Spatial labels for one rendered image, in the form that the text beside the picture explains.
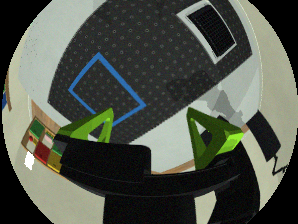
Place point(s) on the blue tape outline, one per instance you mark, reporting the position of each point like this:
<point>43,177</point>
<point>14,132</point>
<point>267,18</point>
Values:
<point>117,76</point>

